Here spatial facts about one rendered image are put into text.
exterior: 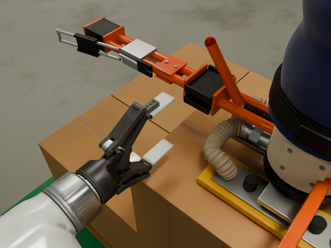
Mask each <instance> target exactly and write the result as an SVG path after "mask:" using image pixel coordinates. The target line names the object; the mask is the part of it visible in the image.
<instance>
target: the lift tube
mask: <svg viewBox="0 0 331 248"><path fill-rule="evenodd" d="M302 10H303V20H302V22H301V23H300V25H299V26H298V28H297V29H296V31H295V32H294V33H293V35H292V37H291V39H290V40H289V43H288V45H287V48H286V51H285V54H284V58H283V64H282V70H281V87H282V89H283V91H284V93H285V94H286V96H287V98H288V99H289V101H290V102H291V103H292V105H293V106H294V107H295V108H296V109H298V110H299V111H300V112H301V113H303V114H304V115H306V116H307V117H309V118H311V119H312V120H314V121H315V122H317V123H319V124H320V125H323V126H325V127H327V128H329V129H331V0H302ZM268 110H269V114H270V117H271V119H272V121H273V123H274V125H275V126H276V127H277V129H278V130H279V131H280V132H281V133H282V134H283V135H284V136H285V138H286V139H288V140H289V141H290V142H291V143H293V144H294V145H295V146H297V147H298V148H300V149H301V150H303V151H305V152H306V153H308V154H310V155H313V156H315V157H317V158H320V159H322V160H325V161H328V162H331V155H329V154H328V155H327V156H322V155H320V154H318V153H316V152H315V151H313V150H311V149H309V148H307V147H305V146H303V145H301V144H299V143H297V142H295V141H294V138H295V137H294V136H293V135H292V134H290V133H289V132H288V131H287V130H286V129H285V128H284V127H283V126H282V125H281V124H280V122H279V121H278V120H277V119H276V117H275V115H274V114H273V112H272V110H271V107H270V104H269V101H268Z"/></svg>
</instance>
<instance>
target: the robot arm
mask: <svg viewBox="0 0 331 248"><path fill-rule="evenodd" d="M174 101H175V98H174V97H173V96H170V95H169V94H167V93H165V92H162V93H161V94H160V95H158V96H157V97H156V98H154V99H152V100H150V101H149V102H147V103H146V104H145V105H143V106H142V105H141V104H139V103H137V102H136V101H134V102H133V103H132V104H131V106H130V107H129V108H128V110H127V111H126V112H125V114H124V115H123V116H122V118H121V119H120V120H119V121H118V123H117V124H116V125H115V127H114V128H113V129H112V131H111V132H110V133H109V135H108V136H107V137H105V138H104V139H103V140H102V141H101V142H100V143H99V147H100V148H101V149H103V151H104V155H103V156H102V157H101V158H100V159H98V160H93V159H91V160H89V161H88V162H86V163H85V164H84V165H82V166H81V167H80V168H79V169H77V170H76V172H75V173H73V172H67V173H65V174H64V175H63V176H61V177H60V178H59V179H58V180H56V181H55V182H54V183H52V184H51V185H50V186H49V187H47V188H45V189H44V191H42V192H41V193H39V194H38V195H36V196H35V197H33V198H31V199H28V200H26V201H23V202H21V203H20V204H18V205H17V206H15V207H14V208H12V209H11V210H9V211H8V212H7V213H5V214H4V215H3V216H1V217H0V248H82V247H81V245H80V244H79V242H78V241H77V239H76V236H77V235H78V234H79V233H81V232H82V231H83V230H84V228H85V227H86V226H87V225H89V224H90V223H91V222H92V221H93V220H94V219H95V218H96V217H97V216H98V215H99V214H101V213H102V205H104V204H105V203H106V202H107V201H109V200H110V199H111V198H112V197H113V196H114V195H115V194H117V195H119V194H120V193H122V192H123V191H124V190H125V189H127V188H129V187H131V186H133V185H135V184H137V183H139V182H141V181H143V180H145V179H147V178H149V177H150V173H149V171H150V170H151V169H152V166H154V165H155V164H156V163H157V162H158V161H159V160H160V159H161V158H162V157H163V156H164V155H166V154H167V153H168V152H169V151H170V150H171V149H172V148H173V147H174V145H173V144H172V143H170V142H168V141H167V140H165V139H163V140H161V141H160V142H159V143H158V144H157V145H156V146H155V147H153V148H152V149H151V150H150V151H149V152H148V153H147V154H145V155H144V156H143V157H142V159H141V160H140V161H134V162H130V154H131V153H132V146H133V144H134V142H135V140H136V139H137V137H138V135H139V134H140V132H141V130H142V128H143V126H144V125H145V123H146V121H147V119H149V120H152V119H153V118H154V117H156V116H157V115H158V114H159V113H160V112H162V111H163V110H164V109H166V108H167V107H168V106H169V105H171V104H172V103H173V102H174ZM119 147H121V148H123V149H118V148H119Z"/></svg>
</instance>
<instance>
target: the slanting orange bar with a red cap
mask: <svg viewBox="0 0 331 248"><path fill-rule="evenodd" d="M204 44H205V46H206V47H207V49H208V51H209V54H210V56H211V58H212V60H213V62H214V64H215V66H216V68H217V70H218V72H219V74H220V76H221V78H222V80H223V83H224V85H225V87H226V89H227V91H228V93H229V95H230V97H231V99H232V101H233V103H235V104H237V105H238V106H242V105H243V104H244V103H245V102H244V100H243V98H242V95H241V93H240V91H239V89H238V87H237V85H236V83H235V81H234V78H233V76H232V74H231V72H230V70H229V68H228V66H227V63H226V61H225V59H224V57H223V55H222V53H221V51H220V49H219V46H218V44H217V42H216V39H215V38H213V37H208V38H207V39H206V40H205V42H204Z"/></svg>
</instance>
